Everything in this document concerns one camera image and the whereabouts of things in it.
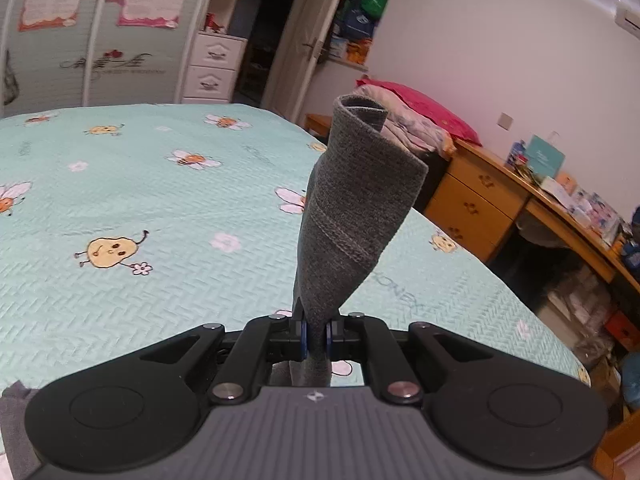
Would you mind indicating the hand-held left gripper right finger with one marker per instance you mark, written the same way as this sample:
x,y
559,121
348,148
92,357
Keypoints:
x,y
332,342

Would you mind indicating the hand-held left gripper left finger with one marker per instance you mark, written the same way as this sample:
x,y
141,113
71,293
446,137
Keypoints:
x,y
299,345

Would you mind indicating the grey sweater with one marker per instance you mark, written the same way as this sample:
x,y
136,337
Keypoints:
x,y
355,200

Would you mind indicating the wooden desk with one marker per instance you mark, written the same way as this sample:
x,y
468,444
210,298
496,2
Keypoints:
x,y
475,195

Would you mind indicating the stack of storage boxes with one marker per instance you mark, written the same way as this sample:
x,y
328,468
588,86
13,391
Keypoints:
x,y
580,310

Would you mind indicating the pink pillow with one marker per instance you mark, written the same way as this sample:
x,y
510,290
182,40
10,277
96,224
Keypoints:
x,y
430,107

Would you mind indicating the white drawer cabinet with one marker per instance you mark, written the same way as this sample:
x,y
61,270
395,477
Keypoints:
x,y
215,70

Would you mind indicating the pile of small boxes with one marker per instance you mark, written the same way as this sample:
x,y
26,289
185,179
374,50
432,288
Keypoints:
x,y
595,210

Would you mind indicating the white door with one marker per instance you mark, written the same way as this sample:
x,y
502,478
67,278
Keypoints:
x,y
300,50

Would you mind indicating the pile of shopping bags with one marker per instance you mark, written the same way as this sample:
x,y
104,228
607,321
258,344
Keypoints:
x,y
360,15

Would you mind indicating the small red ornament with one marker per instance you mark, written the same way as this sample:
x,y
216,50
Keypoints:
x,y
214,22

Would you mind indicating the grey sliding door wardrobe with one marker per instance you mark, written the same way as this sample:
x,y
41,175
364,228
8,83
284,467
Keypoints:
x,y
100,75

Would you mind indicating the white air conditioner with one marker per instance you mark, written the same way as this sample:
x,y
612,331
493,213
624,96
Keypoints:
x,y
629,10

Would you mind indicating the wall socket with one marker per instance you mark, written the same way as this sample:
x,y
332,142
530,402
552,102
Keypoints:
x,y
505,120

